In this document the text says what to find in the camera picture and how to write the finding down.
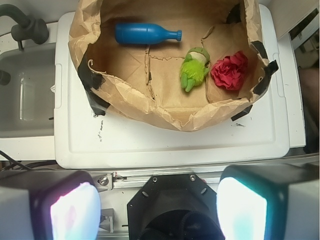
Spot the light-up gripper left finger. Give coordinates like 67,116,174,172
0,170,101,240

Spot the light-up gripper right finger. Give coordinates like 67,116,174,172
216,163,320,240

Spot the green plush frog toy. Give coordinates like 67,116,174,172
179,47,210,93

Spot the white plastic tray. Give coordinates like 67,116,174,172
53,12,290,170

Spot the grey toy sink basin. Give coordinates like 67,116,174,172
0,43,56,138

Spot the red fabric flower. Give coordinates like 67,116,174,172
210,50,248,91

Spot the brown paper bag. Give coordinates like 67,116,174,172
68,0,278,132

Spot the dark grey toy faucet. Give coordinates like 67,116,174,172
0,4,50,51

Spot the blue plastic bottle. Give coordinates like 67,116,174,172
114,23,183,45

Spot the metal corner bracket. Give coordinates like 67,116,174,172
99,208,115,233

